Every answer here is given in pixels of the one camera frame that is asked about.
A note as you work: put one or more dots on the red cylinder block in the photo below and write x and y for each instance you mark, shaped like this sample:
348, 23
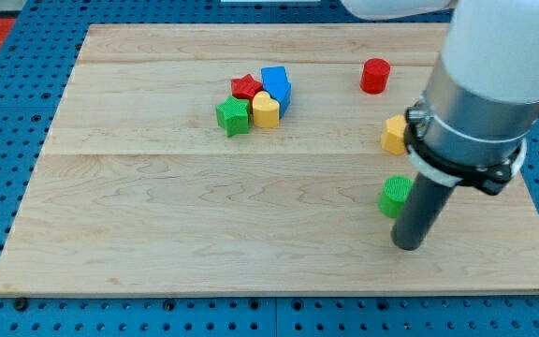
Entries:
374, 76

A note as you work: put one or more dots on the green star block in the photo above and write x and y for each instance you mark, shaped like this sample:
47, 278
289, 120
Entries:
233, 116

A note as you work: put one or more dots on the green cylinder block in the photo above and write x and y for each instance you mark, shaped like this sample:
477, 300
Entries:
396, 190

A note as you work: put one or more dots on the blue cube block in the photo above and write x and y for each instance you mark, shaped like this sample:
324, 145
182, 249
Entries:
274, 74

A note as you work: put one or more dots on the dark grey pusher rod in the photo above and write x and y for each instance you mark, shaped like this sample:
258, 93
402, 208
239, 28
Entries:
419, 212

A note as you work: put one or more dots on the wooden board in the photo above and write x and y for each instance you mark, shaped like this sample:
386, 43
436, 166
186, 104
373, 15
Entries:
139, 193

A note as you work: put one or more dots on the yellow pentagon block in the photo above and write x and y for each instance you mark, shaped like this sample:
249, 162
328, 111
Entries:
392, 137

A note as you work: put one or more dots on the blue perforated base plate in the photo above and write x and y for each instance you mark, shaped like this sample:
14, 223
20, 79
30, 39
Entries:
36, 60

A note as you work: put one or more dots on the red star block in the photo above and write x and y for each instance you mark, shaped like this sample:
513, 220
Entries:
245, 87

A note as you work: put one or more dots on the yellow heart block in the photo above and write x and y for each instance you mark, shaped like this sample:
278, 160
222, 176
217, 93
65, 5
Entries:
266, 110

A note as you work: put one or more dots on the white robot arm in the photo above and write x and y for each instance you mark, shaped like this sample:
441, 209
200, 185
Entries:
470, 124

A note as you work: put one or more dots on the blue pentagon block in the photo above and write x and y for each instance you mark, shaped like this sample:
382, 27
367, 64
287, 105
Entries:
281, 92

